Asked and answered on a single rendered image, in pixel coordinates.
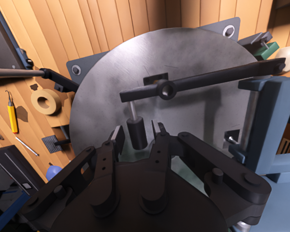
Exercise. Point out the blue seater frame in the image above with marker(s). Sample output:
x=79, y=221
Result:
x=275, y=108

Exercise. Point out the thin silver rod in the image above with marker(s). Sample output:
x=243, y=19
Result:
x=26, y=146

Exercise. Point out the round grey rotary fixture plate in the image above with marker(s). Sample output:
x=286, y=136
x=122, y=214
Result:
x=195, y=60

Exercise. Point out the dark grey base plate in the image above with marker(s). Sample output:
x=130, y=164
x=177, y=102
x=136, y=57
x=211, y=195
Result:
x=233, y=23

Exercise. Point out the green block with pin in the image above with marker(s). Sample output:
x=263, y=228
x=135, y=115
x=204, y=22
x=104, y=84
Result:
x=265, y=52

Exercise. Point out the dark grey heater plate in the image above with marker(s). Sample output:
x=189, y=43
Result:
x=0, y=48

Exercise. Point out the silver station pin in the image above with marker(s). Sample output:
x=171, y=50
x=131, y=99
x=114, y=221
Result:
x=232, y=140

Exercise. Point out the yellow pick tool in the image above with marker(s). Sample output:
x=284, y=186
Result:
x=12, y=116

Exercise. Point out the black box device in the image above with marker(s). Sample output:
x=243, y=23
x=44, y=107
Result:
x=12, y=166

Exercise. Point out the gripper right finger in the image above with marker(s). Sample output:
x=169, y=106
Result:
x=220, y=166

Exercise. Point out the black grille plate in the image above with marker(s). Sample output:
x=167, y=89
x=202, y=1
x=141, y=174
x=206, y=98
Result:
x=49, y=145

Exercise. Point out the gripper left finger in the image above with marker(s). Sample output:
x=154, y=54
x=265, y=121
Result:
x=62, y=178

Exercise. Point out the beige tape roll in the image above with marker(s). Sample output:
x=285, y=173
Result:
x=37, y=106

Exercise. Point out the blue ball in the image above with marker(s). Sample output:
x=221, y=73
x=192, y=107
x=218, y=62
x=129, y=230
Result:
x=53, y=172

